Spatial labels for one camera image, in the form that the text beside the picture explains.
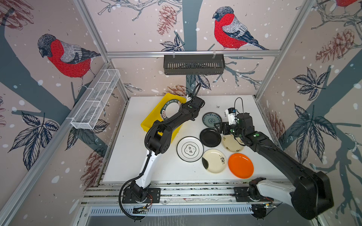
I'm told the white plate green clover motif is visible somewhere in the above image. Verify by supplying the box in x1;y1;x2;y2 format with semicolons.
177;136;204;163

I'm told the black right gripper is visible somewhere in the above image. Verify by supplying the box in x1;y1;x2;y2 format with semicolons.
214;121;246;139

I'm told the black glossy plate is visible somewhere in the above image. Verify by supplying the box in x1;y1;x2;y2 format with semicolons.
199;128;222;147

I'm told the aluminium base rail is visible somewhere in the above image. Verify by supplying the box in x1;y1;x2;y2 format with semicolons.
81;180;286;217

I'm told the white wire mesh basket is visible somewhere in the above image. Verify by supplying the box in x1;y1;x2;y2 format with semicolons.
71;69;120;130

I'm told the aluminium frame post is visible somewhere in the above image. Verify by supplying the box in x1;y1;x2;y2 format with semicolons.
255;0;316;101

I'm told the orange plate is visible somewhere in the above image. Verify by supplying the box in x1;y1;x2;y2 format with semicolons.
228;153;254;179

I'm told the green-rimmed plate edge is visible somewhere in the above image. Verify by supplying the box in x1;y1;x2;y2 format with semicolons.
160;99;182;120

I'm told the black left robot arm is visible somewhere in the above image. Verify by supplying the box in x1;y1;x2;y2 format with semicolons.
123;96;205;202

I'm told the blue floral green plate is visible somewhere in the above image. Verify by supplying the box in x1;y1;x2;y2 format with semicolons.
202;112;222;128

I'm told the cream plate under right gripper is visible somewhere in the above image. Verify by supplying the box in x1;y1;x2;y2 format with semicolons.
222;135;245;153

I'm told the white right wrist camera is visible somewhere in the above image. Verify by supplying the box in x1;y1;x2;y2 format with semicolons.
225;107;237;125

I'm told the black hanging basket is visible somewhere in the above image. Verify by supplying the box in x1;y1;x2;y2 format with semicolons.
164;54;225;75

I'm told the cream plate black brushstroke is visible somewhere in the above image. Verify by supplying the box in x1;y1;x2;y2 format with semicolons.
202;149;227;174

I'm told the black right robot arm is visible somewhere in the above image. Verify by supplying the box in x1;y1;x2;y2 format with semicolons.
215;113;334;220

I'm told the yellow plastic bin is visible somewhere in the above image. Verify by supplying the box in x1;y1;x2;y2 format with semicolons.
140;93;186;132

